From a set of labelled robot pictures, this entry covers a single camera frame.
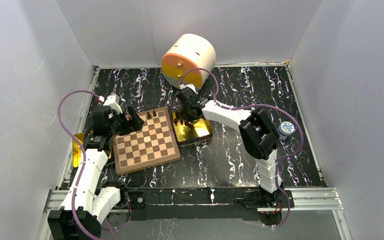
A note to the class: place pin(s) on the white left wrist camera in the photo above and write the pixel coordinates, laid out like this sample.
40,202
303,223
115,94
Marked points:
113,101

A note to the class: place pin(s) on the blue white round cap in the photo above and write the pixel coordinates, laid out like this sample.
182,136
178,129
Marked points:
285,130

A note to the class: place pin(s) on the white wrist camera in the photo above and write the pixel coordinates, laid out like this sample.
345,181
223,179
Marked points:
113,101
190,86

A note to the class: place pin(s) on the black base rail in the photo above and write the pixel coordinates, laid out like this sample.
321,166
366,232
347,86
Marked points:
243,203

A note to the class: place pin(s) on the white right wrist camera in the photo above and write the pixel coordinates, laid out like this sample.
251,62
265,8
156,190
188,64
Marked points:
190,86

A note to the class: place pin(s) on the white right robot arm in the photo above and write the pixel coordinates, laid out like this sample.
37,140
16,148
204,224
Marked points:
259,135

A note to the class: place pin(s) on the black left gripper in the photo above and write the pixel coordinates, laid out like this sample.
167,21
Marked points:
132,125

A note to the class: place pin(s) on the round pastel drawer cabinet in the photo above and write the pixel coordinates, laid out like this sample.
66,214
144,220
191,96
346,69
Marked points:
189,58

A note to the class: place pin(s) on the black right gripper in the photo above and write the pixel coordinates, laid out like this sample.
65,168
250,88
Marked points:
187,116

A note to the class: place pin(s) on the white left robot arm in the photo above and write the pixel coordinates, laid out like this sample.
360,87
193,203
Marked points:
84,209

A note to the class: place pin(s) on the gold tin with light pieces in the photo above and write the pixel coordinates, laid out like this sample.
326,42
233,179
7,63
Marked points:
77,154

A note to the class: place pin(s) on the gold tin with dark pieces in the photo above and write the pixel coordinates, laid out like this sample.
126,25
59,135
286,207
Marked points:
190,132

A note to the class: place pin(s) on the wooden chess board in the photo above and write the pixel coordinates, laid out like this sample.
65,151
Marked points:
152,146

